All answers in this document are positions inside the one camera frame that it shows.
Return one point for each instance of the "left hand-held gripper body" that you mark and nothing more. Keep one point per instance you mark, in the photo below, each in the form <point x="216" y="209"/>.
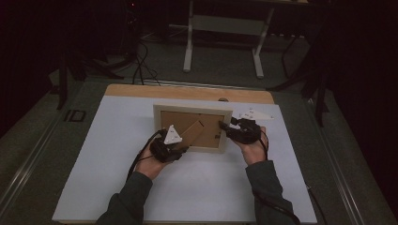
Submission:
<point x="162" y="146"/>

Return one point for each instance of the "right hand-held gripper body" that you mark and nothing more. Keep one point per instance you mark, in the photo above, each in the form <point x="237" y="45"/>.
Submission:
<point x="247" y="132"/>

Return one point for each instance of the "wooden photo frame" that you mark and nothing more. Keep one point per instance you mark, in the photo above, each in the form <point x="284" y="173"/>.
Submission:
<point x="191" y="109"/>

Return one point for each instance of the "person's right hand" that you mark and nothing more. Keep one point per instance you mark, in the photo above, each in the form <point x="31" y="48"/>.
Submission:
<point x="255" y="151"/>

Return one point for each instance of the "person's left hand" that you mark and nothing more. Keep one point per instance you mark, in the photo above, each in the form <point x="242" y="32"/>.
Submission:
<point x="150" y="167"/>

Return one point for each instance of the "white table mat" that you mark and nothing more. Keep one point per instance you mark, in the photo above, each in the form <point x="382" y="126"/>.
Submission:
<point x="125" y="125"/>

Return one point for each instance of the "black stand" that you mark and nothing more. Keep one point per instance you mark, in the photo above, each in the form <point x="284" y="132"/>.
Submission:
<point x="62" y="84"/>
<point x="319" y="100"/>

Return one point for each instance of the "white metal desk frame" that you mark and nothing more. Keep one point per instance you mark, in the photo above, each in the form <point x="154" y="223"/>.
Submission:
<point x="188" y="47"/>

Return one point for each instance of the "metal floor rail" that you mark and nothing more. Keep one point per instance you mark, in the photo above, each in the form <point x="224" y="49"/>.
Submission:
<point x="28" y="168"/>
<point x="341" y="175"/>

